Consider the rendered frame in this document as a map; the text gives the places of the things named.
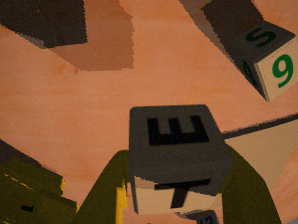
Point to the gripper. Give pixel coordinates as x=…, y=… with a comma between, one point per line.
x=245, y=196

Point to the tan flat mat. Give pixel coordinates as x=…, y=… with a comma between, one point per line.
x=267, y=149

